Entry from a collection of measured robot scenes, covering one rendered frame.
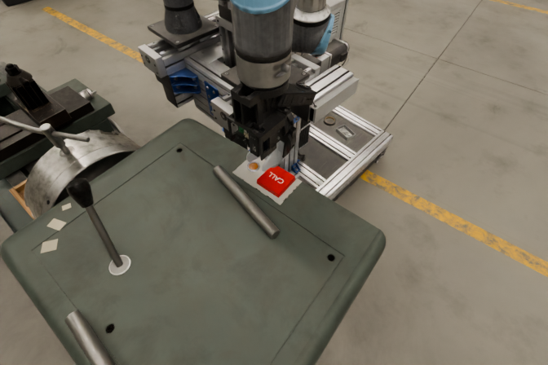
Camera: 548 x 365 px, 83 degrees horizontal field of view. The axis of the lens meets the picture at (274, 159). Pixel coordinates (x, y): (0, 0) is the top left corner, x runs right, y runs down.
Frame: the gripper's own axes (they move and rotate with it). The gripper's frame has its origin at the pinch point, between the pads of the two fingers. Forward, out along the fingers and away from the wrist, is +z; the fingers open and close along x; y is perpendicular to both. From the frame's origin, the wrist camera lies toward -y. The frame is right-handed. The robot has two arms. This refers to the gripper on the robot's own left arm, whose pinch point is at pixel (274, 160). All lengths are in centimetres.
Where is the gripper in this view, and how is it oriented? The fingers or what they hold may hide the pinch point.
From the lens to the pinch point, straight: 60.4
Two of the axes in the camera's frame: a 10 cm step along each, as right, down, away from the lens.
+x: 7.7, 4.8, -4.2
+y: -6.4, 5.8, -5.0
